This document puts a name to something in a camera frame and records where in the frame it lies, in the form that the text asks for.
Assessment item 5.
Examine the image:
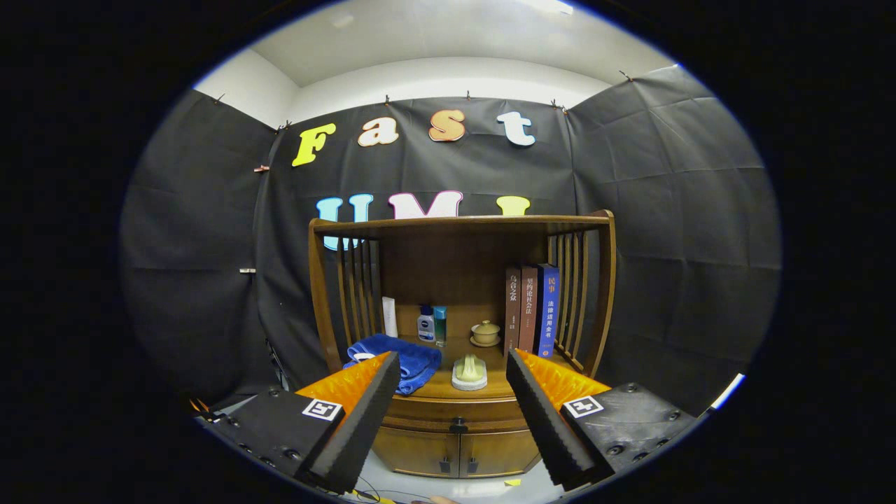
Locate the wooden cabinet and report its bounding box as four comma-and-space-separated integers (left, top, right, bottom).
308, 209, 617, 480

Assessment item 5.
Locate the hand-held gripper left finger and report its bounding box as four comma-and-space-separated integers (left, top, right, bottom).
199, 350, 402, 494

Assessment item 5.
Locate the wooden drawer with black knob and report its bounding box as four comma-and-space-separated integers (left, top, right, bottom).
382, 401, 531, 435

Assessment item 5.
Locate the wooden countertop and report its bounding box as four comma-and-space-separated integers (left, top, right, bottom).
392, 335, 522, 402

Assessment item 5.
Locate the blue folded towel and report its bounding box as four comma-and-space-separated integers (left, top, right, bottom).
343, 333, 443, 396

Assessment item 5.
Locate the blue book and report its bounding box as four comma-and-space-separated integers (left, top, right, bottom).
535, 263, 561, 359

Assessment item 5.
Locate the reddish brown book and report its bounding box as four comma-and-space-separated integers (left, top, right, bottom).
518, 265, 540, 354

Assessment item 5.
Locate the wooden cabinet door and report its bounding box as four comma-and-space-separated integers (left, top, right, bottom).
458, 428, 541, 479
371, 427, 461, 479

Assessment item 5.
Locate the dark brown book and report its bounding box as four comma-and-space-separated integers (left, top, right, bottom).
504, 266, 523, 354

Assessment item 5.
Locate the black backdrop cloth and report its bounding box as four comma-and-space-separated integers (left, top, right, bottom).
118, 64, 783, 421

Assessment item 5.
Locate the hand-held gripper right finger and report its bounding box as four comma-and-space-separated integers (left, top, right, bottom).
505, 349, 701, 492

